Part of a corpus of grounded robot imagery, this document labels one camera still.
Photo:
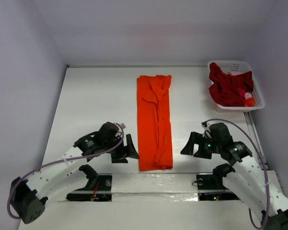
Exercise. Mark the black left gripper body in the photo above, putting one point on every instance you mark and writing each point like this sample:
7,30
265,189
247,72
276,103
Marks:
118,154

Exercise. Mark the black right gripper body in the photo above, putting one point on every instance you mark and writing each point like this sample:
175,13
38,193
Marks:
201,148

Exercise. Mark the orange t-shirt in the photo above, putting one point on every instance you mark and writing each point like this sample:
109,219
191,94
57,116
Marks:
153,123

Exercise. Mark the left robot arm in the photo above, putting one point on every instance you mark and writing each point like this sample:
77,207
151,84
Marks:
29,194

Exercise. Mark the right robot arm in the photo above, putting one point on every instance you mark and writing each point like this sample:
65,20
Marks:
241,175

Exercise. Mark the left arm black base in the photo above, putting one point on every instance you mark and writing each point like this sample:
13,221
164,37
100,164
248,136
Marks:
100,192

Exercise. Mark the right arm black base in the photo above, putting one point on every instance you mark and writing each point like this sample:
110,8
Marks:
210,189

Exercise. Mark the dark red t-shirt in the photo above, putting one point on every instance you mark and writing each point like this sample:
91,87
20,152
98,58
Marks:
224,90

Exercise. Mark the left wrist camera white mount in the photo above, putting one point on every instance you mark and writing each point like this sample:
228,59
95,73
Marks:
121,126

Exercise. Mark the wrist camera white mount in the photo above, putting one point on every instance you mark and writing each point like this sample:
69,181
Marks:
205,126
121,126

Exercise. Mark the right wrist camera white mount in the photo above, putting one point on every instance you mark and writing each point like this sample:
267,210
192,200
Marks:
205,126

